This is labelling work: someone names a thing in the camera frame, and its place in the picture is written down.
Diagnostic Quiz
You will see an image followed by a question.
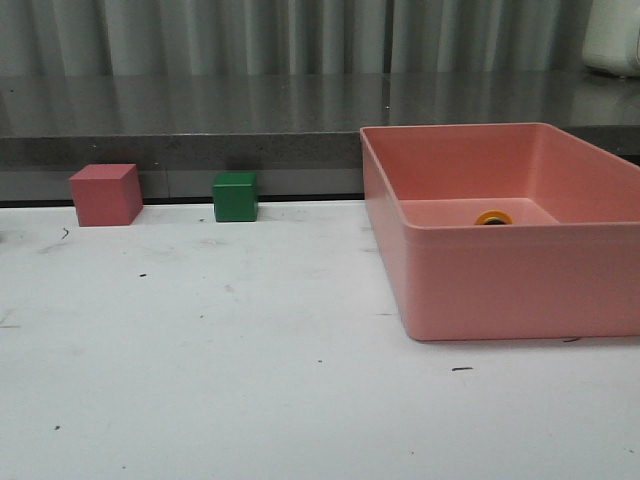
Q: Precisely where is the green cube block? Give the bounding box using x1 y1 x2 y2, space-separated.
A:
212 171 258 222

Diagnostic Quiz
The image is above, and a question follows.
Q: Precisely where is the grey stone counter ledge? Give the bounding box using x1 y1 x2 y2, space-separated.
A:
1 71 639 205

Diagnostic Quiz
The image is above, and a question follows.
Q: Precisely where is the pink cube block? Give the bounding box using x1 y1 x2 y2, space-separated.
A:
69 164 143 227

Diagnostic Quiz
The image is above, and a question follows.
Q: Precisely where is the pink plastic bin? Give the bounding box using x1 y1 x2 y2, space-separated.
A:
360 123 639 341

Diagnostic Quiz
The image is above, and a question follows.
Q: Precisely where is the white appliance in background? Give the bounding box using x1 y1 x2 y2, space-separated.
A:
582 0 639 77

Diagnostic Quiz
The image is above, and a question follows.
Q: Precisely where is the yellow push button switch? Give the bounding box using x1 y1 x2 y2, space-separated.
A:
474 210 513 226

